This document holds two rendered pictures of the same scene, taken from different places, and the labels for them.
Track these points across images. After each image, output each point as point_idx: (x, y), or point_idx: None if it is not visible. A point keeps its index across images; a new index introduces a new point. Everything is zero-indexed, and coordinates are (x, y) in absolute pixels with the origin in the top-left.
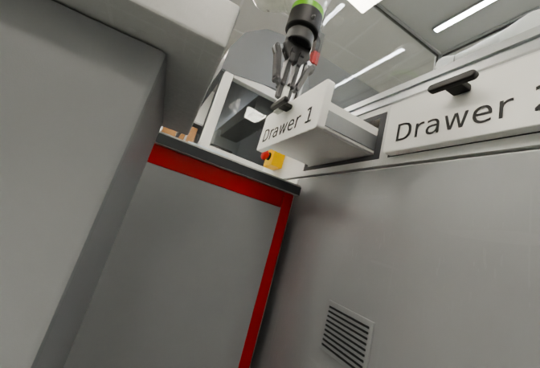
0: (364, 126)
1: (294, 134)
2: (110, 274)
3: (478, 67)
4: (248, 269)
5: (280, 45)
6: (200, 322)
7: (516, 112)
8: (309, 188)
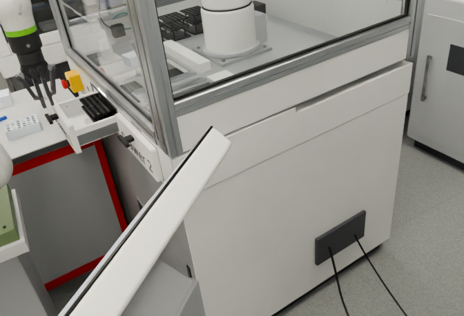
0: (107, 123)
1: (70, 143)
2: (27, 228)
3: (135, 123)
4: (95, 183)
5: (20, 74)
6: (85, 216)
7: (146, 165)
8: None
